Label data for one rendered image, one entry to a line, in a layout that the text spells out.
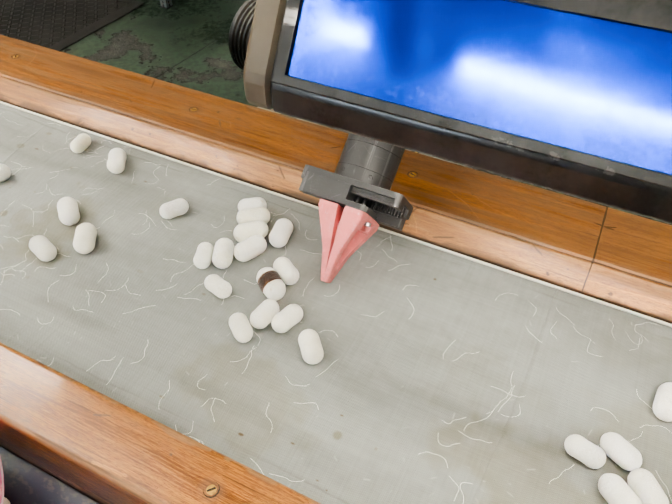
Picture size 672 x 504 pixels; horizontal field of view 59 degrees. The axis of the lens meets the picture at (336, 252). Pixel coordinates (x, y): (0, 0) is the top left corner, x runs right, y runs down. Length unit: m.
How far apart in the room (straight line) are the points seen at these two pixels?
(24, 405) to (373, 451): 0.28
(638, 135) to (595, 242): 0.42
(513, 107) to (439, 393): 0.34
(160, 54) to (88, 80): 1.75
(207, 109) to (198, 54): 1.82
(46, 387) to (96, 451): 0.08
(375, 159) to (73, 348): 0.33
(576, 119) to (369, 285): 0.39
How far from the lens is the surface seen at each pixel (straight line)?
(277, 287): 0.57
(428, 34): 0.25
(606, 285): 0.64
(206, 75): 2.46
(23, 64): 1.00
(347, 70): 0.26
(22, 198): 0.78
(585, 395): 0.56
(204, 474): 0.47
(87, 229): 0.67
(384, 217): 0.59
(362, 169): 0.56
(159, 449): 0.49
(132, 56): 2.67
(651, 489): 0.52
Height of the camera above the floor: 1.19
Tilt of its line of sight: 46 degrees down
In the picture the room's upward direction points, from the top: straight up
